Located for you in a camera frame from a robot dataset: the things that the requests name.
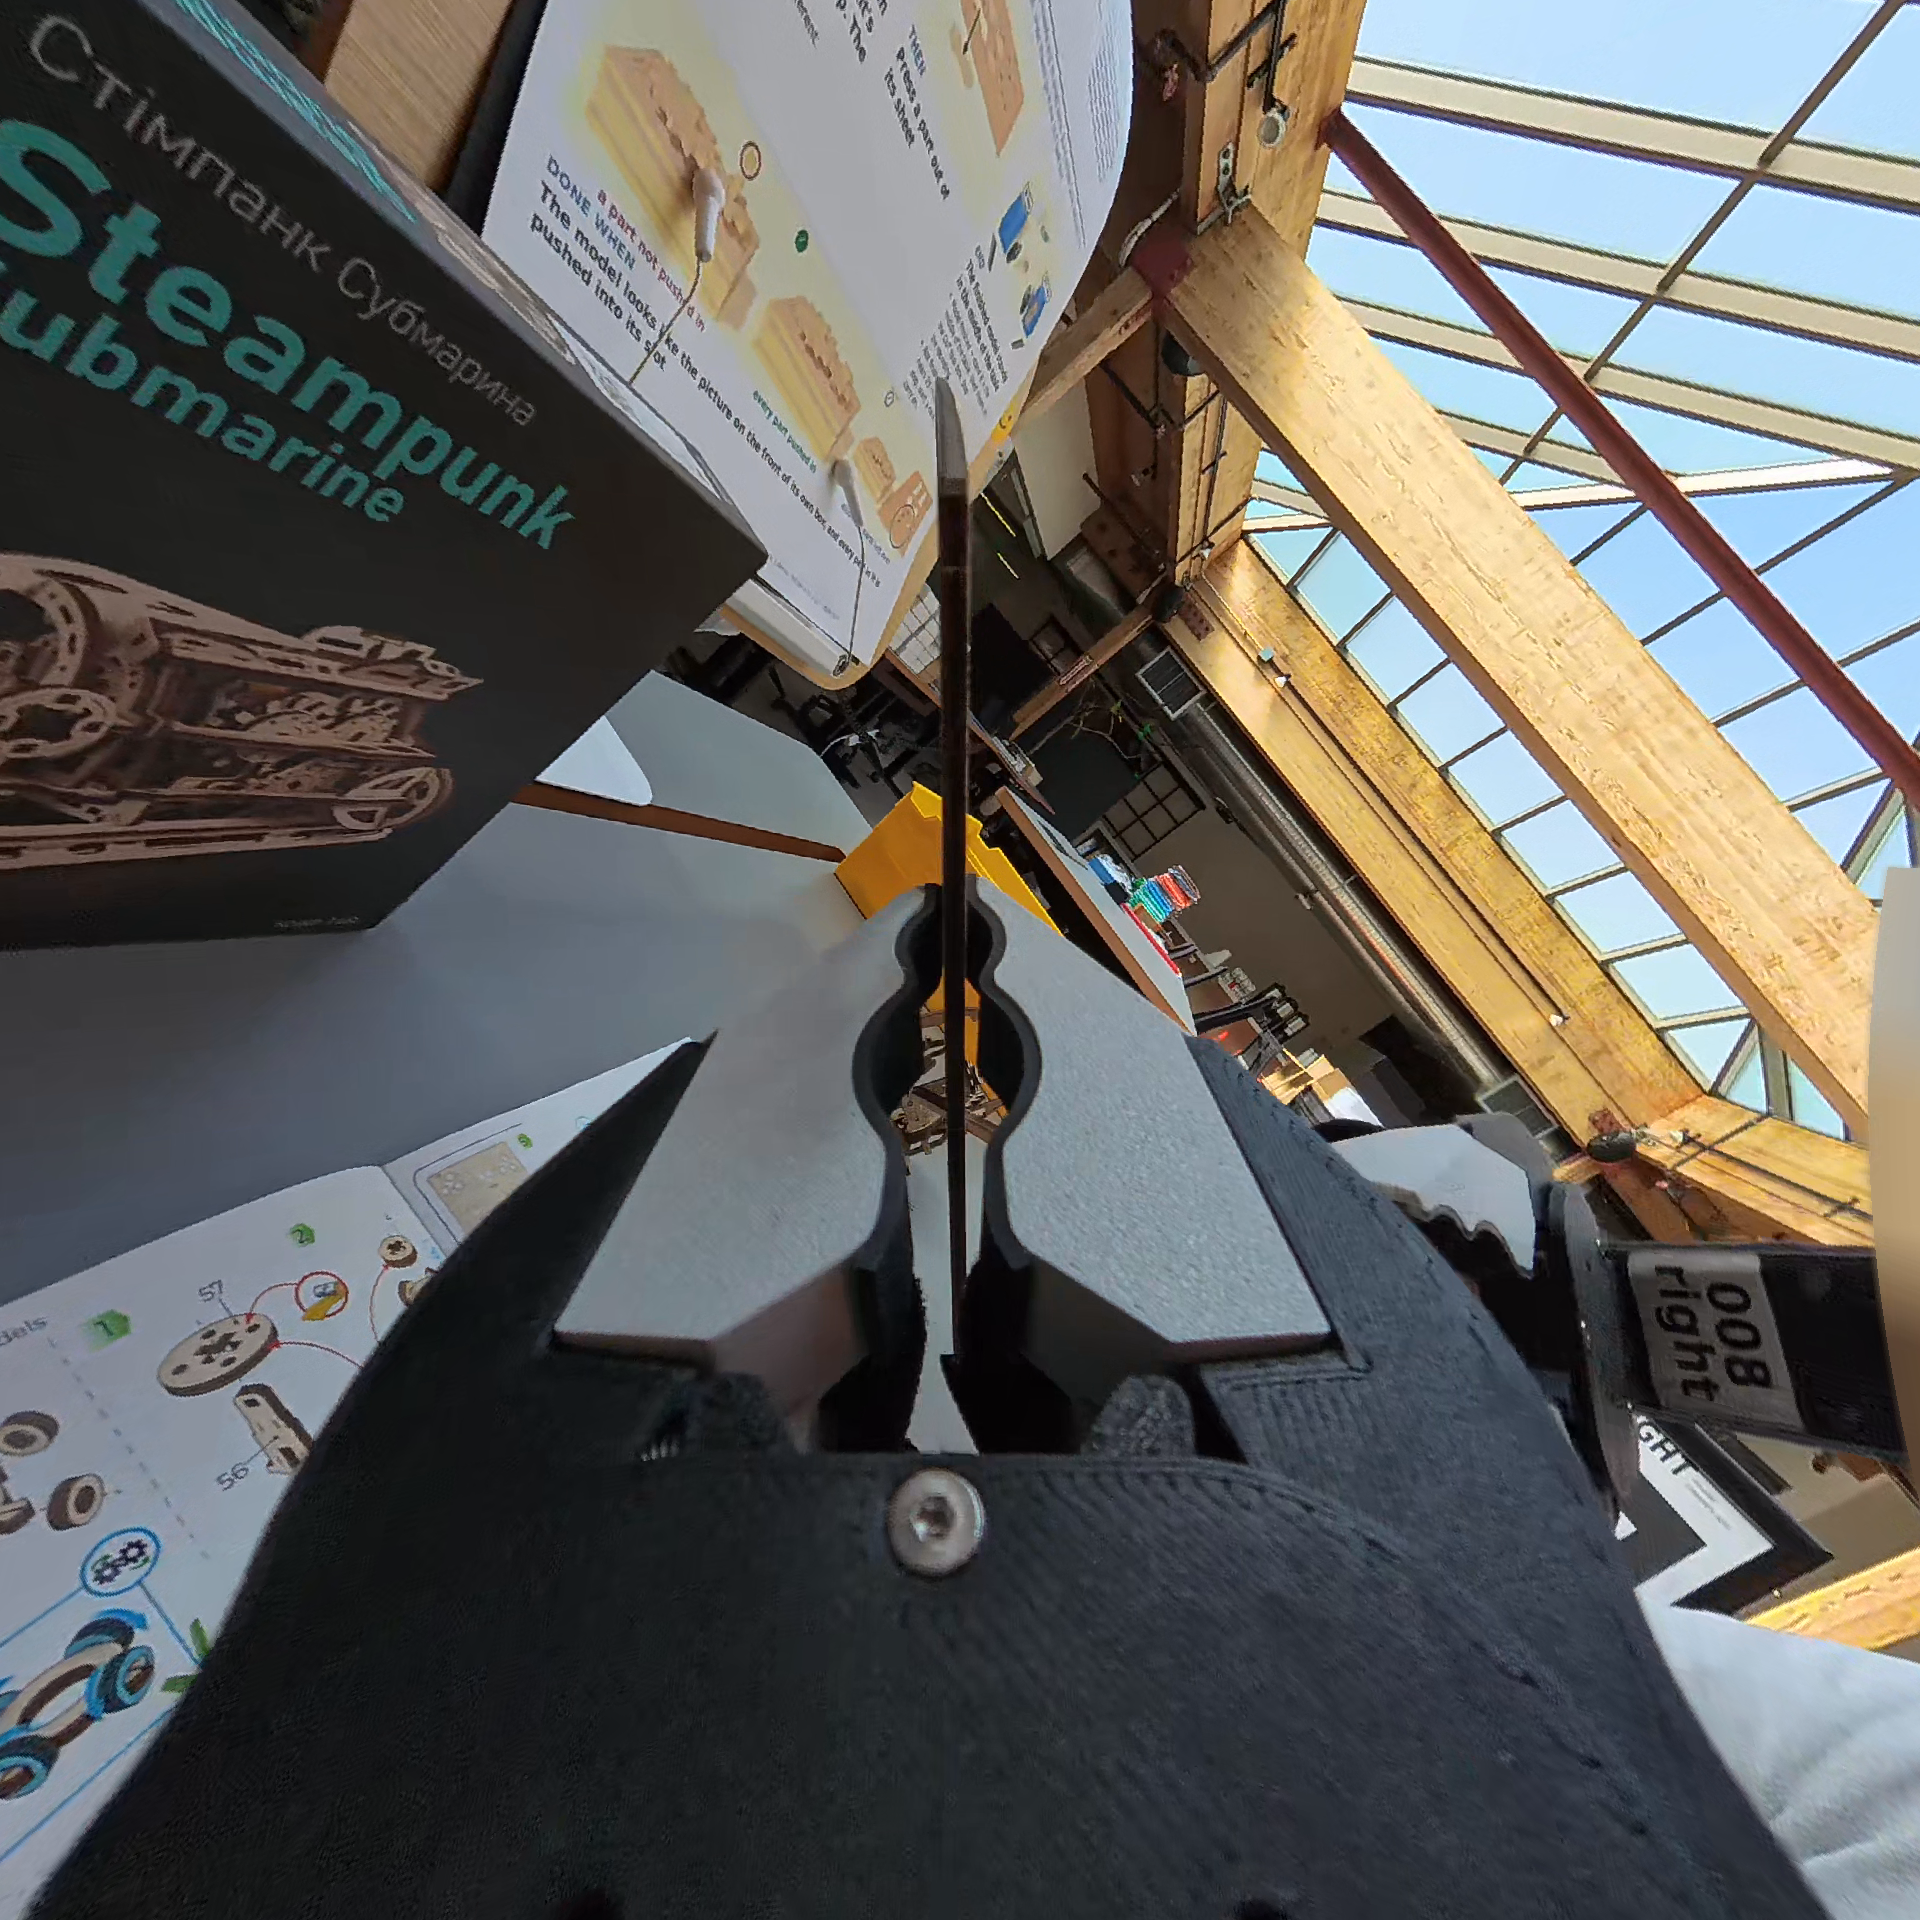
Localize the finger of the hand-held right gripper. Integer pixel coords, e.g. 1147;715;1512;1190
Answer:
1327;1111;1567;1281

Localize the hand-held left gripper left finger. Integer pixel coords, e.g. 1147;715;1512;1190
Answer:
554;887;944;1453

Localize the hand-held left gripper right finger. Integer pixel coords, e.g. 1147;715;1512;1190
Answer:
964;899;1337;1453

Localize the laser-cut plywood sheet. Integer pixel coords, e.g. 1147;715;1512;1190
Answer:
932;378;984;1457

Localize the neighbouring wood-edged desk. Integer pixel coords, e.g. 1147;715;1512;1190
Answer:
990;779;1194;1029

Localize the adjoining grey desk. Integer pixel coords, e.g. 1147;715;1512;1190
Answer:
532;670;879;860

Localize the black framed marker sign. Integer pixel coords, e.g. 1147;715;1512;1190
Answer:
1613;1419;1840;1626

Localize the wooden model assembly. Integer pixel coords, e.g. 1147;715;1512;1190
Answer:
891;1008;1012;1159

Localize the yellow plastic bin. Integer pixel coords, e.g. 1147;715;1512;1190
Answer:
830;784;1062;935

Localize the person's white shirt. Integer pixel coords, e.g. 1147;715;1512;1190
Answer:
1641;1592;1920;1920

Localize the instruction booklet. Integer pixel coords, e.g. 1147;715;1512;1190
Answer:
0;1038;694;1808

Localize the black kit box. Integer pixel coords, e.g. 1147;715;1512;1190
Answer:
0;0;772;951

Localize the instruction sheet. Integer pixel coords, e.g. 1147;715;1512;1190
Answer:
481;0;1137;670

